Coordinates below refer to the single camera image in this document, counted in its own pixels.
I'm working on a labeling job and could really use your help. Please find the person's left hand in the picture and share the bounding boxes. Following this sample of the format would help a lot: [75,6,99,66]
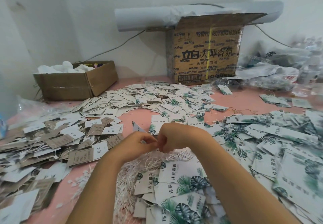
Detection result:
[106,131,159,165]

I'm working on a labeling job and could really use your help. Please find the person's right hand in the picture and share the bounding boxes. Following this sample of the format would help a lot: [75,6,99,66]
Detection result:
[156,122,215,154]

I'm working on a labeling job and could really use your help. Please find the pile of white strings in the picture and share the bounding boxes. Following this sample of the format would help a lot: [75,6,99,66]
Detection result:
[71,148,195,224]

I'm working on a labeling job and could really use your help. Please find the heap of small tags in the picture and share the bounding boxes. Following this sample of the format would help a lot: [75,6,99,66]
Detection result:
[68,81,230,126]

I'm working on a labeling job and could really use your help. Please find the pile of brown white tags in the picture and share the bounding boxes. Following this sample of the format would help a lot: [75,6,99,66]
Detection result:
[0,110,125,224]

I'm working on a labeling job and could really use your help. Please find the pile of green leaf tags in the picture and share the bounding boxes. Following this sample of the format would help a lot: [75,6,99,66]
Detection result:
[132,109,323,224]

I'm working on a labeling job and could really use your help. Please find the person's left forearm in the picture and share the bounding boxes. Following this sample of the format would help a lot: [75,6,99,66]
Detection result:
[66,156,132,224]

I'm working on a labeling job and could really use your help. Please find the person's right forearm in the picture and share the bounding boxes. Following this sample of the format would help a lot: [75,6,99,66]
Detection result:
[194,133,301,224]

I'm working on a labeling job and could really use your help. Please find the small open cardboard box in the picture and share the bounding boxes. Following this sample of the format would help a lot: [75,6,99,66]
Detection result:
[33,60,119,101]

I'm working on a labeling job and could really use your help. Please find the large printed cardboard box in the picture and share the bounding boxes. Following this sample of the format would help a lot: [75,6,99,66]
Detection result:
[166,13,267,85]

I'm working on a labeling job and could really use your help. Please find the white crumpled material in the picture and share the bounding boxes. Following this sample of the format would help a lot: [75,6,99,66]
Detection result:
[37,61,96,74]

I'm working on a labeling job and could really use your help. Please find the clear plastic bag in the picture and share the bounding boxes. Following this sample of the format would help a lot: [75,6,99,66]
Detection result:
[17,95,60,120]

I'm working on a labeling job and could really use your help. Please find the white roll in plastic wrap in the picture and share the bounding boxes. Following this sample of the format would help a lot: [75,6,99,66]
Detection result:
[114,1,284,32]

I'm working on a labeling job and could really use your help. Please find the heap of clear plastic bags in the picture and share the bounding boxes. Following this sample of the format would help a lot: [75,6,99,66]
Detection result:
[236,37,323,97]

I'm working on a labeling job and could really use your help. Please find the blue tissue pack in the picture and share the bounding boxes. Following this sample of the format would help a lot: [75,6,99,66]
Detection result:
[0,114,7,139]

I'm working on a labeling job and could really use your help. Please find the black cable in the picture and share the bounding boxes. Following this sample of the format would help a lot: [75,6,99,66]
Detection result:
[81,30,146,63]

